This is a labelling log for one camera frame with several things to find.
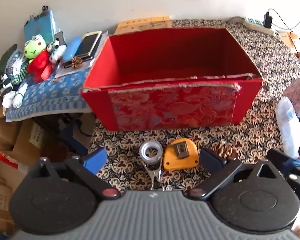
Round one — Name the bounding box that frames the brown pine cone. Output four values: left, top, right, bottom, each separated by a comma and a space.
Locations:
70, 56, 83, 69
214, 141, 239, 159

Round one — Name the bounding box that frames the white power strip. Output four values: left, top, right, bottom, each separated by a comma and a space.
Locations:
230, 16, 276, 36

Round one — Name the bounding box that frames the yellow tape measure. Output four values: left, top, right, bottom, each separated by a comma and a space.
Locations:
163, 138, 200, 170

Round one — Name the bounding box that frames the blue patterned cloth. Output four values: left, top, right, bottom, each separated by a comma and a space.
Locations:
5, 66, 95, 123

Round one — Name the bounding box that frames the flat brown cardboard package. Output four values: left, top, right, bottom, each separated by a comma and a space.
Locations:
114, 16, 172, 35

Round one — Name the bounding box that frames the red brocade cardboard box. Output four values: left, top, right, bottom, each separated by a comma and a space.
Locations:
80, 26, 263, 132

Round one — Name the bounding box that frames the black charger cable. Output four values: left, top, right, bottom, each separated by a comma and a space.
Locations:
266, 8, 300, 30

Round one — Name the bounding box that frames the dark smartphone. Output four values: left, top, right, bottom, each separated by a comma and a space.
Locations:
54, 31, 65, 45

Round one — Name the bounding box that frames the black charger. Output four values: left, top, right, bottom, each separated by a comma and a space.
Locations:
263, 11, 273, 28

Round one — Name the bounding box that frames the clear plastic bag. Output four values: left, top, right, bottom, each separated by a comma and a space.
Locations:
275, 96, 300, 159

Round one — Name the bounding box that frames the labelled brown cardboard box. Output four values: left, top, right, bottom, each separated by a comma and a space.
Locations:
14, 121, 53, 167

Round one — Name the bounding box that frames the red plastic bag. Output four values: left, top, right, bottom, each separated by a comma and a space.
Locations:
0, 141, 18, 170

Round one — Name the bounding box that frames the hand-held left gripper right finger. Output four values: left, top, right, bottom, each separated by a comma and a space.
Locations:
189, 148, 282, 201

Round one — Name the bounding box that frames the smartphone with light case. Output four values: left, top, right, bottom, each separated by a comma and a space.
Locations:
75, 31, 102, 57

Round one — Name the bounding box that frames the clear tape roll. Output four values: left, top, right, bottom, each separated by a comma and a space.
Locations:
139, 141, 163, 165

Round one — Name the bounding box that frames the pink printed packet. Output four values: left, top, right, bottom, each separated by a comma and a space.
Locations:
283, 79, 300, 115

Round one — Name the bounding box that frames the blue glasses case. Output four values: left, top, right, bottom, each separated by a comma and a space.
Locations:
62, 37, 82, 62

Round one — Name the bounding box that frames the black and white plush toy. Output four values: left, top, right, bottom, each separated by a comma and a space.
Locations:
48, 40, 67, 63

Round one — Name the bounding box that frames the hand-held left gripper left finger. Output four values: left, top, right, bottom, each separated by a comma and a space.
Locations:
39, 147, 122, 201

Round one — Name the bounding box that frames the blue box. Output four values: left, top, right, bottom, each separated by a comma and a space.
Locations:
24, 10, 57, 44

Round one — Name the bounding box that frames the brown paper packet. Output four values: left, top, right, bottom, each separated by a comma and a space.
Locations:
277, 30, 300, 53

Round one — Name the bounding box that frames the metal clip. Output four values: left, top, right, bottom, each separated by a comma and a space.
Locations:
140, 159, 165, 192

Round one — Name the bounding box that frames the green frog plush toy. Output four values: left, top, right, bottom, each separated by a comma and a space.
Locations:
0, 34, 56, 109

